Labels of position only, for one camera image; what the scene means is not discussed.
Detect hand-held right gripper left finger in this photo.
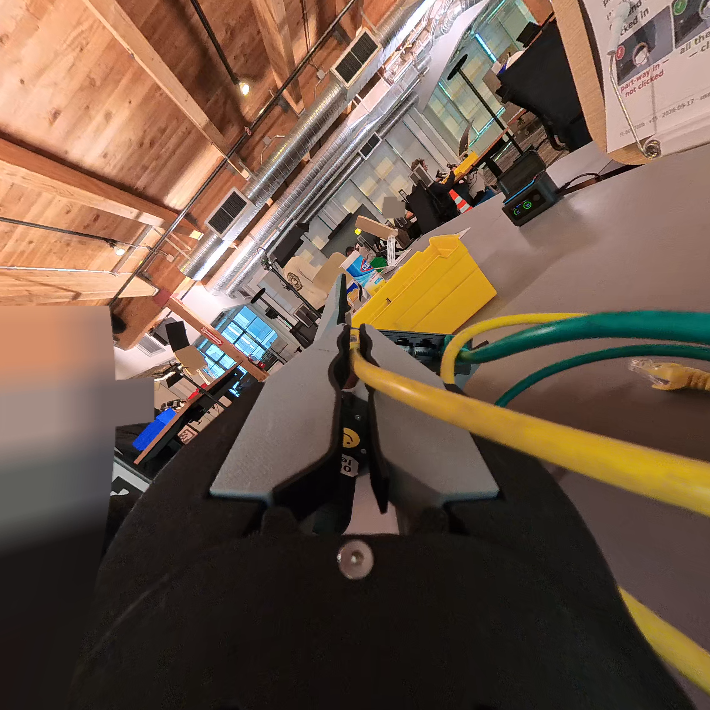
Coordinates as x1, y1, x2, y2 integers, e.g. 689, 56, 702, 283
209, 324, 351, 506

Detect disinfecting wipes canister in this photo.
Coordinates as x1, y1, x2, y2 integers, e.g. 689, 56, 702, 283
339, 251, 385, 296

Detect yellow plastic bin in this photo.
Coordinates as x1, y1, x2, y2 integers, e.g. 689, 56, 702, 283
351, 234, 498, 335

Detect black charging cable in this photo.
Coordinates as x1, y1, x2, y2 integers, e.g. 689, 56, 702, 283
555, 173, 604, 196

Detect black network switch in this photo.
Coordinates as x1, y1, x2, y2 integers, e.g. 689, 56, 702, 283
383, 329, 473, 373

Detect blue storage bins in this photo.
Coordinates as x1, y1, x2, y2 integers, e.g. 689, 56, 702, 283
132, 409, 177, 451

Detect wooden display board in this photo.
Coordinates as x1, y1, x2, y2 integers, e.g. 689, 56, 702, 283
551, 0, 710, 166

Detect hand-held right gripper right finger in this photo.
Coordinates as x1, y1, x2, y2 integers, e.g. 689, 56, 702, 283
359, 323, 500, 514

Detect yellow ethernet cable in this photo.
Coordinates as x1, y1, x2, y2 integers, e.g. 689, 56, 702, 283
346, 312, 710, 694

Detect black floor lamp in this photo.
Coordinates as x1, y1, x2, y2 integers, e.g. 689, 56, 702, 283
447, 54, 525, 157

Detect green ethernet cable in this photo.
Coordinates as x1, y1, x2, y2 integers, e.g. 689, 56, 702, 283
455, 311, 710, 409

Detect black studio light panel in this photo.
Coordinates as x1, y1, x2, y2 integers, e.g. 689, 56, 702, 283
272, 223, 310, 268

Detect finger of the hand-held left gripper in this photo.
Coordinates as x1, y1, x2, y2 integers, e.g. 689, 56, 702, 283
313, 273, 349, 350

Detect tilted wooden board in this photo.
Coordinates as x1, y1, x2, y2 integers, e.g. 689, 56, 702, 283
355, 216, 398, 240

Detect small black charging case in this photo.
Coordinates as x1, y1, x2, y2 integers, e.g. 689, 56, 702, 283
495, 151, 561, 227

